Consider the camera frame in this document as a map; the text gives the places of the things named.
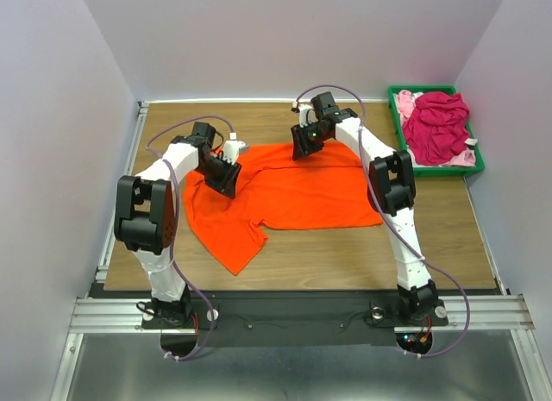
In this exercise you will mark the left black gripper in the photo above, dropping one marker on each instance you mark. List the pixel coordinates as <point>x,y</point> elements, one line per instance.
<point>226,184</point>

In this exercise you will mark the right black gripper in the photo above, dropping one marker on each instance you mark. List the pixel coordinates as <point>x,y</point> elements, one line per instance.
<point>301,147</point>

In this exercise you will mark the orange t shirt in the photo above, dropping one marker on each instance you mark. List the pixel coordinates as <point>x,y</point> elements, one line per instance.
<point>327,190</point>

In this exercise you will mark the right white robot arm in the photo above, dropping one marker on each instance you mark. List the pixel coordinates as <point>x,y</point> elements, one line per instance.
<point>391,191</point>

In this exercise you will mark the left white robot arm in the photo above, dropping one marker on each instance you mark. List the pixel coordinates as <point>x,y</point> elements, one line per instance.
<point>147,212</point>

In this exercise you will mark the light pink t shirt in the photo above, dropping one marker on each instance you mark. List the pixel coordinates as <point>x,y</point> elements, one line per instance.
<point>405,103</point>

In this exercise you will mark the magenta t shirt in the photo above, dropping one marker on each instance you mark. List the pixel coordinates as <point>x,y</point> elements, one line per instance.
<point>436,130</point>

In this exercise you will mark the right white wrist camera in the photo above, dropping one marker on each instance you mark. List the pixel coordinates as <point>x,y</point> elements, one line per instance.
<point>306,114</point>

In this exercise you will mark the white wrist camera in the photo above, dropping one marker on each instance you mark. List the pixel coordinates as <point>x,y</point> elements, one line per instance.
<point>306,114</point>
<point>233,148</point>

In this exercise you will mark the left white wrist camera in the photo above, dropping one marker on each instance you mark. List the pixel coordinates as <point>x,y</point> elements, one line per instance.
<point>233,148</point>

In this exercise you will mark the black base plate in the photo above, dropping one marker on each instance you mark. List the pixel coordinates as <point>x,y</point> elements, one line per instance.
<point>288,318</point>

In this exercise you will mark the aluminium rail frame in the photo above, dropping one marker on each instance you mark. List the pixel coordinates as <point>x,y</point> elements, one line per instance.
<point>486,351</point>

